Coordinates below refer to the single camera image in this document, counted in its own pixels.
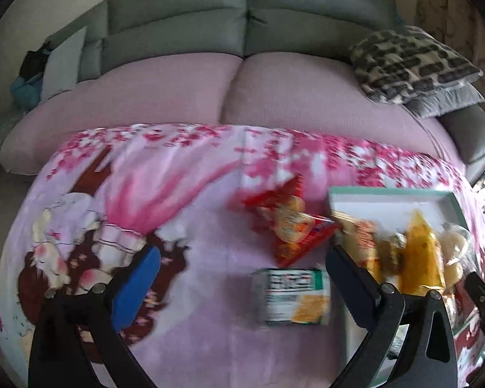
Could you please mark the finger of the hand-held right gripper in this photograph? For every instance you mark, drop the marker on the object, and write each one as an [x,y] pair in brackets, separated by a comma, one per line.
[483,297]

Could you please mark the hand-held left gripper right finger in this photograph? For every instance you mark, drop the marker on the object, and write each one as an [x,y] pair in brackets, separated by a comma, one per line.
[347,279]

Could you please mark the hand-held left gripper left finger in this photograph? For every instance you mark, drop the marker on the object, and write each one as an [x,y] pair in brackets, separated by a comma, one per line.
[137,287]

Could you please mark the red white snack packet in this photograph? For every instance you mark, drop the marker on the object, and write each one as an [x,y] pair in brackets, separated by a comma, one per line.
[469,333]

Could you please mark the orange yellow snack packet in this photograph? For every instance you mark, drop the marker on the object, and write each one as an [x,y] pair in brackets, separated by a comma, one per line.
[363,242]

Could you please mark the brown snack packet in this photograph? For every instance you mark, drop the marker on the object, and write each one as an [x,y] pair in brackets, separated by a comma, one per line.
[392,252]

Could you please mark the green white cracker packet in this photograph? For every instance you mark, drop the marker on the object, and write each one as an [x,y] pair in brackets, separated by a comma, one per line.
[295,303]

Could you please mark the bun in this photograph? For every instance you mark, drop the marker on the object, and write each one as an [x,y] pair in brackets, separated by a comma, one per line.
[454,246]

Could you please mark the teal cardboard tray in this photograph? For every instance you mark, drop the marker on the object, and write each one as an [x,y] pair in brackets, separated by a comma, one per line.
[388,206]

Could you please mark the pink printed blanket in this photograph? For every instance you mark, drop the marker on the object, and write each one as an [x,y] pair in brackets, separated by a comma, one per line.
[206,258]

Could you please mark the large red snack packet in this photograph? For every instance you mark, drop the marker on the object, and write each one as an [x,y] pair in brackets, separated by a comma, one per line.
[283,210]

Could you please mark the pink sofa cover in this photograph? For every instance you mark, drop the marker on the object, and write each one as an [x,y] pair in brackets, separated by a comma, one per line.
[186,89]

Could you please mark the black patterned pillow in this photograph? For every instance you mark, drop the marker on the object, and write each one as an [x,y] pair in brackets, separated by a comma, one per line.
[412,64]

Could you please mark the blue cloth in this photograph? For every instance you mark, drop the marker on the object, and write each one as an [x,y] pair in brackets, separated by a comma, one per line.
[24,91]

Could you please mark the light grey pillow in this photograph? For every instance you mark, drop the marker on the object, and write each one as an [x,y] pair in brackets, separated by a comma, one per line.
[62,64]

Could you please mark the dark cloth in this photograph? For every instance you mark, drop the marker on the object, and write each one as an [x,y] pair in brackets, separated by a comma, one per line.
[34,62]

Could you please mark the grey green sofa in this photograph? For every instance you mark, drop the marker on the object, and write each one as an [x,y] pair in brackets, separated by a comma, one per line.
[186,20]

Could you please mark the beige patterned curtain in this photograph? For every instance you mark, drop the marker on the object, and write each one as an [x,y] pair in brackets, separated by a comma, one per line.
[460,8]

